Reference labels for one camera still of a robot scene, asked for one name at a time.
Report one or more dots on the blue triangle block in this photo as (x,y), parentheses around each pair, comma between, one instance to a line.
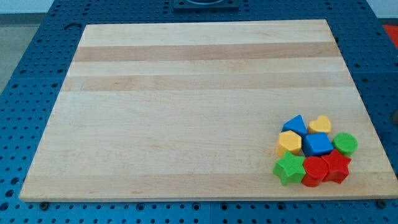
(296,125)

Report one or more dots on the yellow heart block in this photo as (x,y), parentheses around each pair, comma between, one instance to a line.
(320,125)

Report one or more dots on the wooden board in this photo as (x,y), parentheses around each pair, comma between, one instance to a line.
(193,111)

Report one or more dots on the yellow hexagon block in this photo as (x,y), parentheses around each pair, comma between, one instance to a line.
(288,141)

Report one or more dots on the green star block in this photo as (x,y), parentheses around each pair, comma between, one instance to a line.
(289,169)

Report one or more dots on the blue cube block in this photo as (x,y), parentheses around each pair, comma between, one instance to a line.
(317,145)

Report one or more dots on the red cylinder block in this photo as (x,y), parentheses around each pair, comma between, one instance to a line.
(316,170)

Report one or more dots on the red star block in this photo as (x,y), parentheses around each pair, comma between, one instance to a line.
(338,166)

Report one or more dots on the green cylinder block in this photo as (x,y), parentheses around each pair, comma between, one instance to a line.
(345,143)

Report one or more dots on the red object at edge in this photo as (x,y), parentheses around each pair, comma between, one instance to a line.
(392,31)

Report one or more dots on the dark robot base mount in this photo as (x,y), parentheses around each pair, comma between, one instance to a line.
(204,5)

